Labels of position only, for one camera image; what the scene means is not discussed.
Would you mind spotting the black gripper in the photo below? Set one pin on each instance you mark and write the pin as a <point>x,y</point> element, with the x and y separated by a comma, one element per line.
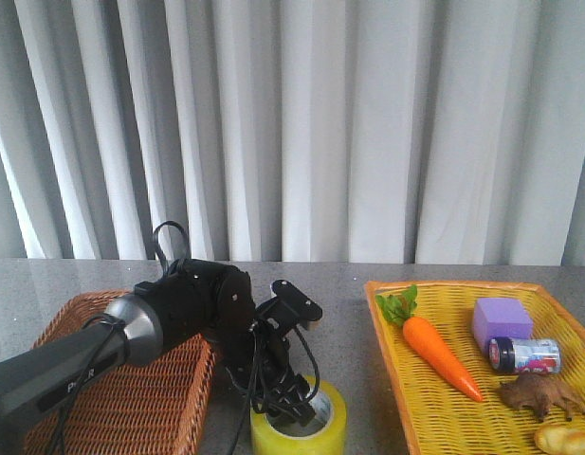
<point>272,382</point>

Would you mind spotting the yellow tape roll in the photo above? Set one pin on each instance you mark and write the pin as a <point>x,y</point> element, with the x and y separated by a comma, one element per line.
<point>325,433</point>

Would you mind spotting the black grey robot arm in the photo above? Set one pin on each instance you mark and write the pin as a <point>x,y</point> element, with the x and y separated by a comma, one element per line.
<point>192,297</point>

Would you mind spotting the yellow woven tray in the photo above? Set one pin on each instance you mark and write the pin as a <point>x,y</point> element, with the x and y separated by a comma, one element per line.
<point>438,419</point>

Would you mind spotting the orange toy carrot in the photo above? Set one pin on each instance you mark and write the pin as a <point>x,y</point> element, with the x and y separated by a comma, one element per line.
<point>426,341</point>

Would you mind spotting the brown wicker basket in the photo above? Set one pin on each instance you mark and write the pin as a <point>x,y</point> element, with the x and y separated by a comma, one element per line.
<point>156,409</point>

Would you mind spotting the purple foam cube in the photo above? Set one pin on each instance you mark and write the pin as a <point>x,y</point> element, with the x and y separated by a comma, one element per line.
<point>499,317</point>

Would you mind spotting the small black-capped jar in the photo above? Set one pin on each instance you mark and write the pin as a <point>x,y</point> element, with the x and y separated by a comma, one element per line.
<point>514,356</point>

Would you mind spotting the brown toy animal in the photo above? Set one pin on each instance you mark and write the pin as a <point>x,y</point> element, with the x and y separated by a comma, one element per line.
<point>540,392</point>

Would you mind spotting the toy bread piece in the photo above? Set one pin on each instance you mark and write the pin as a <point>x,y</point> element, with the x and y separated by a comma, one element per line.
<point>560,440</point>

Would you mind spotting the grey pleated curtain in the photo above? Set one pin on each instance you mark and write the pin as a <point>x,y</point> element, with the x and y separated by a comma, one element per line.
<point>402,132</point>

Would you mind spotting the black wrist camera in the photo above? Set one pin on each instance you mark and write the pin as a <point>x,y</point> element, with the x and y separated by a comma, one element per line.
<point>292,307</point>

